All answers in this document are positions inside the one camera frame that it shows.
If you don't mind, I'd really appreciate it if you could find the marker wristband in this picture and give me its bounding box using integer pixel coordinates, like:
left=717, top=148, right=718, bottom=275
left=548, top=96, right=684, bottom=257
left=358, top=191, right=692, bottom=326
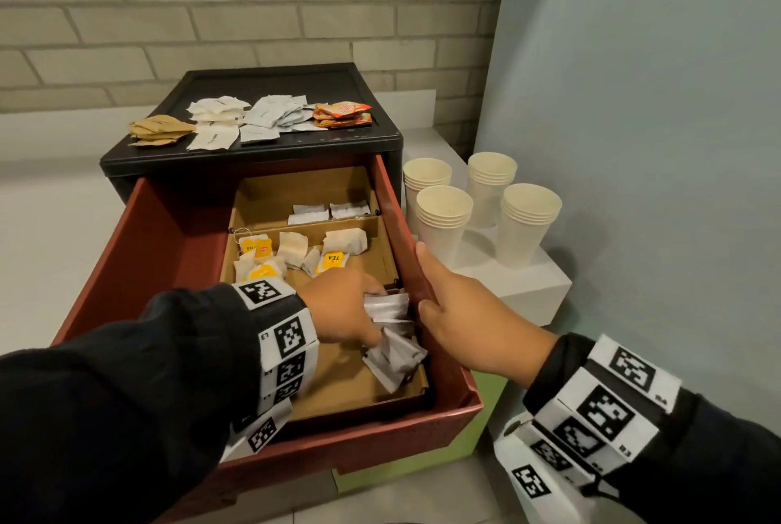
left=492, top=333, right=683, bottom=524
left=220, top=277, right=321, bottom=463

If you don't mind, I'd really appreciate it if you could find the person's left forearm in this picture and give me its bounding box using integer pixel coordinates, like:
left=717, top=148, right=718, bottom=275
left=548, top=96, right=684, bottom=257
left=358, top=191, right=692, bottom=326
left=0, top=284, right=264, bottom=524

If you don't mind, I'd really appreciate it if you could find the silver sachet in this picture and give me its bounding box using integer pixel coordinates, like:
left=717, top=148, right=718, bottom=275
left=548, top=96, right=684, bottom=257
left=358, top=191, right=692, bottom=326
left=364, top=291, right=416, bottom=339
left=362, top=328, right=429, bottom=394

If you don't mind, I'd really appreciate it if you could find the flat silver sachet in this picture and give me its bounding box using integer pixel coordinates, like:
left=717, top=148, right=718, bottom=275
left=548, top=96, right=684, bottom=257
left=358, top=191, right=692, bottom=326
left=362, top=328, right=429, bottom=394

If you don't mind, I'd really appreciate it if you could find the red drawer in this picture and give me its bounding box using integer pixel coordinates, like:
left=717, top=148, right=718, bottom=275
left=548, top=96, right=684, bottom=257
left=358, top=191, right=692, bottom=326
left=52, top=153, right=484, bottom=524

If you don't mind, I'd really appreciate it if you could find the orange snack packet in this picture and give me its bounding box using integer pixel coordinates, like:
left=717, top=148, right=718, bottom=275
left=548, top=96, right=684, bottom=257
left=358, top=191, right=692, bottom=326
left=313, top=102, right=372, bottom=120
left=315, top=113, right=373, bottom=130

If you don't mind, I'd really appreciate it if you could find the person's left hand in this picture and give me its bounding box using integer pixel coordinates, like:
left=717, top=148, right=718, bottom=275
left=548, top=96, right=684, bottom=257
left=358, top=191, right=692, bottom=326
left=298, top=267, right=389, bottom=349

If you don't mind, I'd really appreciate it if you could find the person's right hand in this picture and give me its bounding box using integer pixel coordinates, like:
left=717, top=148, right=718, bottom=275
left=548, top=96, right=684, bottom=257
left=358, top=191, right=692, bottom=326
left=415, top=241, right=560, bottom=388

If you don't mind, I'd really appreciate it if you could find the white sachet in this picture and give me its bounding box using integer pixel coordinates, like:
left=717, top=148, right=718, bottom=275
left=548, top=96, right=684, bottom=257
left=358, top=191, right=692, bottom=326
left=329, top=200, right=372, bottom=220
left=287, top=204, right=331, bottom=226

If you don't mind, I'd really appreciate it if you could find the white pedestal block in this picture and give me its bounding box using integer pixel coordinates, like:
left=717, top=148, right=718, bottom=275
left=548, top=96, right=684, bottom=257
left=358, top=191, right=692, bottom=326
left=399, top=127, right=573, bottom=327

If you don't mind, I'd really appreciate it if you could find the left marker wristband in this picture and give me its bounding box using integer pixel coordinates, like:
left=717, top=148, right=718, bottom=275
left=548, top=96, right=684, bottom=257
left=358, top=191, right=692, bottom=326
left=220, top=277, right=321, bottom=463

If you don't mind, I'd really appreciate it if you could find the right marker wristband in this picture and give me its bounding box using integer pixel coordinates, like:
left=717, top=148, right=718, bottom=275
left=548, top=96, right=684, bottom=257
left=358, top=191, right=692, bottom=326
left=492, top=333, right=683, bottom=524

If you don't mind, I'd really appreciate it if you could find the pile of white sachets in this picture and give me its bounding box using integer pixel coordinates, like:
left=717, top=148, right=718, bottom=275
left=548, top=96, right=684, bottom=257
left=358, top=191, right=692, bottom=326
left=240, top=94, right=329, bottom=144
left=186, top=96, right=252, bottom=152

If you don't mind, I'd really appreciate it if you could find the black drawer cabinet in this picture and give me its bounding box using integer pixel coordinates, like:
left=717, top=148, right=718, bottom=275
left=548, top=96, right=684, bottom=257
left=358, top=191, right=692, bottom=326
left=99, top=63, right=405, bottom=204

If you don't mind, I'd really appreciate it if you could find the pile of tea bags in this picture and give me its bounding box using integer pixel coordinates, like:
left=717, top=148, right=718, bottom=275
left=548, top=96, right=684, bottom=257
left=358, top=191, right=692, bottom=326
left=233, top=228, right=369, bottom=285

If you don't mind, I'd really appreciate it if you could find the green cabinet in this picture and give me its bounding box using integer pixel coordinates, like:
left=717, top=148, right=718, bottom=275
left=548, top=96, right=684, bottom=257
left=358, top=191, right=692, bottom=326
left=332, top=371, right=509, bottom=494

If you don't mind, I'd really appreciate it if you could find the person's right forearm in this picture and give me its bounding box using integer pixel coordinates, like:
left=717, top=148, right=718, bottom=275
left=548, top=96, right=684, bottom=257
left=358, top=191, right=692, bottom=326
left=524, top=331, right=781, bottom=524

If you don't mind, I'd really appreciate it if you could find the brown cardboard divider tray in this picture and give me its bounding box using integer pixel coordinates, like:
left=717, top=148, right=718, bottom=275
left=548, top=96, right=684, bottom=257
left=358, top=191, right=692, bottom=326
left=220, top=165, right=431, bottom=421

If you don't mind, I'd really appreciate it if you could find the pile of brown sachets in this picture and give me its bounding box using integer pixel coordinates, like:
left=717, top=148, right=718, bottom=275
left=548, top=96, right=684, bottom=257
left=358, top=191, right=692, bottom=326
left=129, top=114, right=196, bottom=148

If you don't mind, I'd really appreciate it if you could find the stack of white paper cups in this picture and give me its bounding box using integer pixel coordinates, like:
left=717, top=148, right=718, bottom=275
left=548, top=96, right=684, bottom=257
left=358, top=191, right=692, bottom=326
left=403, top=158, right=454, bottom=235
left=416, top=185, right=475, bottom=267
left=467, top=152, right=519, bottom=230
left=495, top=183, right=563, bottom=270

